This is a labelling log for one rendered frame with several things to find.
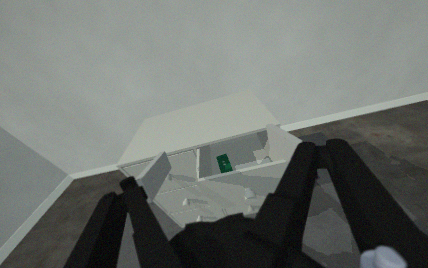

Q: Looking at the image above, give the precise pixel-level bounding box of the white small chest of drawers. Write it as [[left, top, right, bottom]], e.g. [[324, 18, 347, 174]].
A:
[[116, 89, 280, 177]]

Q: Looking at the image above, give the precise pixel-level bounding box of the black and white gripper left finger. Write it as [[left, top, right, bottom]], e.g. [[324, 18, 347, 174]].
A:
[[63, 151, 183, 268]]

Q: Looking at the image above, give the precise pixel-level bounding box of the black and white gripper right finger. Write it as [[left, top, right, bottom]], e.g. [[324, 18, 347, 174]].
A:
[[226, 123, 428, 268]]

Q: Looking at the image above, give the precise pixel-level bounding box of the green nine-volt battery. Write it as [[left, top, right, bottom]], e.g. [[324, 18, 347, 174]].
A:
[[217, 154, 233, 173]]

